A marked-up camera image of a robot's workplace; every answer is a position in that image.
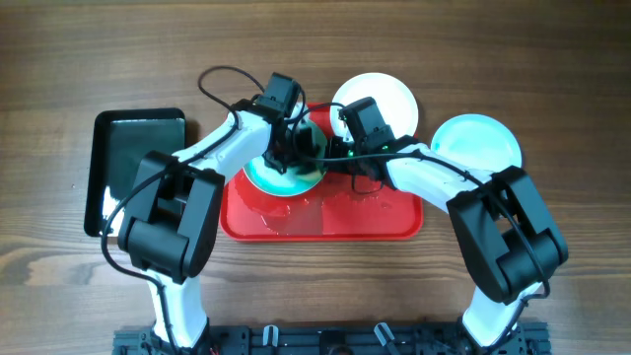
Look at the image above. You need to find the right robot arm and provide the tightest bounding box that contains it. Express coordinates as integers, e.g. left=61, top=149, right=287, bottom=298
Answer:
left=324, top=136, right=569, bottom=353

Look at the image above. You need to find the white plate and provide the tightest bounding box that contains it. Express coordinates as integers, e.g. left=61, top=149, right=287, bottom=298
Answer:
left=244, top=119, right=327, bottom=197
left=430, top=113, right=524, bottom=172
left=333, top=72, right=419, bottom=138

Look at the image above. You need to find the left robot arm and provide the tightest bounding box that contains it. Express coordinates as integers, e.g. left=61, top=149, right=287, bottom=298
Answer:
left=117, top=98, right=308, bottom=354

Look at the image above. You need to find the right black cable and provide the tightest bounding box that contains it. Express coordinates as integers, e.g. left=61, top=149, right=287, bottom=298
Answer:
left=291, top=102, right=551, bottom=349

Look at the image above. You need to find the red plastic tray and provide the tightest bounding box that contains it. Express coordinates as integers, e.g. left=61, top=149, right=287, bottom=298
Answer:
left=219, top=102, right=424, bottom=243

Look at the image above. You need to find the black rectangular water tray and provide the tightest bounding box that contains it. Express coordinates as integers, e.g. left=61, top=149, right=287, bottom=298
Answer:
left=84, top=107, right=186, bottom=237

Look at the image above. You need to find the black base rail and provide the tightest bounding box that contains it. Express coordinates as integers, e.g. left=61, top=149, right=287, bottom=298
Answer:
left=111, top=322, right=552, bottom=355

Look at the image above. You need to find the black cable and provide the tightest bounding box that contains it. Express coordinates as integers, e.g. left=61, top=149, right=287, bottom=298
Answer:
left=100, top=65, right=307, bottom=354
left=291, top=102, right=551, bottom=349

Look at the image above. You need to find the left black cable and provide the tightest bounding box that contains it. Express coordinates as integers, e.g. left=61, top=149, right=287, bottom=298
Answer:
left=100, top=65, right=307, bottom=354

